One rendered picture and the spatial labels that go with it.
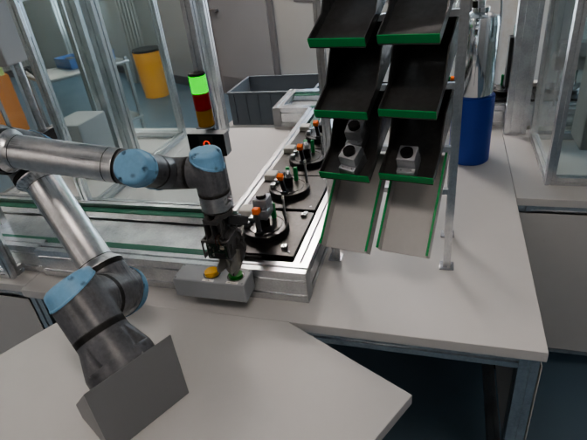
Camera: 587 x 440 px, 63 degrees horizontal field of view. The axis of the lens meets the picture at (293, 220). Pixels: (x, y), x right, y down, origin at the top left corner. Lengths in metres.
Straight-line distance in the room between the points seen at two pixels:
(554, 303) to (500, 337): 0.88
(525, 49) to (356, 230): 1.26
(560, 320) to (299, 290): 1.21
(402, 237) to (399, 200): 0.10
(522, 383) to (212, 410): 0.74
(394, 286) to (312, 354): 0.33
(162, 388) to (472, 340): 0.72
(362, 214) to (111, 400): 0.74
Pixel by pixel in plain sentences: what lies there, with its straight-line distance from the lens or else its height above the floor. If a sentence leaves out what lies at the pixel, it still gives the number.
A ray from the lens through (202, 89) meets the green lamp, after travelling 1.46.
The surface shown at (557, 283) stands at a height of 0.50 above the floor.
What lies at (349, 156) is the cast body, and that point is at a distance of 1.18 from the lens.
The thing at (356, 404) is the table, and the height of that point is 0.86.
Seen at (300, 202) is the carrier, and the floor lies 0.97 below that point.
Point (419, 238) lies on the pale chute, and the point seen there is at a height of 1.02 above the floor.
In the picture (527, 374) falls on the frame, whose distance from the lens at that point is 1.34.
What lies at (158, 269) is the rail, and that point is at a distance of 1.47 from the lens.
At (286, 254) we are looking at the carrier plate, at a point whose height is 0.97.
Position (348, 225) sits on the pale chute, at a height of 1.04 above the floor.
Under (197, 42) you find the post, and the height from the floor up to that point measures 1.50.
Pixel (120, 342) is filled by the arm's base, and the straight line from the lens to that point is 1.06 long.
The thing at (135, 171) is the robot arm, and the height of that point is 1.36.
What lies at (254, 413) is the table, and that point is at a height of 0.86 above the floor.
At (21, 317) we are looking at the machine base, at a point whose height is 0.71.
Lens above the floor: 1.73
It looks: 31 degrees down
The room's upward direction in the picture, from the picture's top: 7 degrees counter-clockwise
